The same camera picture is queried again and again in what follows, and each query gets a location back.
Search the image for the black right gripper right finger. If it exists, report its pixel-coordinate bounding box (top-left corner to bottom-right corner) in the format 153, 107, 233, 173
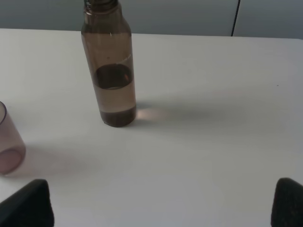
271, 178, 303, 227

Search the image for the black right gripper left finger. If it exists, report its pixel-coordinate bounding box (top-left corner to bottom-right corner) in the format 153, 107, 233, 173
0, 179, 54, 227

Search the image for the brown transparent plastic bottle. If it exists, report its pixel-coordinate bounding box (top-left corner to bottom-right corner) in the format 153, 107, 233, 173
81, 0, 136, 127

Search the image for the pink transparent plastic cup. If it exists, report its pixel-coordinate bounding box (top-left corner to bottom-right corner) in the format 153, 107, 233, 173
0, 102, 26, 175

